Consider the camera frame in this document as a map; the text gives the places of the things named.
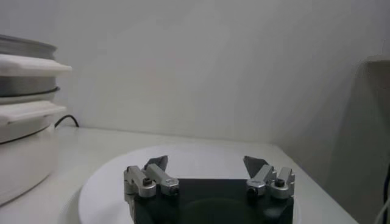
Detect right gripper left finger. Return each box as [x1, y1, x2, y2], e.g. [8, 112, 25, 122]
[123, 155, 180, 199]

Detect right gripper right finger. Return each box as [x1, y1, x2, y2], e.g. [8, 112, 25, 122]
[243, 155, 296, 200]

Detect stainless steel steamer basket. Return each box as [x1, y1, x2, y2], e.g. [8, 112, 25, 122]
[0, 33, 73, 106]

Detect white round plate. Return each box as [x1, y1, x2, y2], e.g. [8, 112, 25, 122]
[78, 142, 301, 224]

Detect white electric cooker base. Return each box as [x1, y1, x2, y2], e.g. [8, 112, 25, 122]
[0, 100, 67, 206]

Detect black cooker power cord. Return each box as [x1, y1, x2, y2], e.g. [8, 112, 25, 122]
[54, 114, 80, 128]

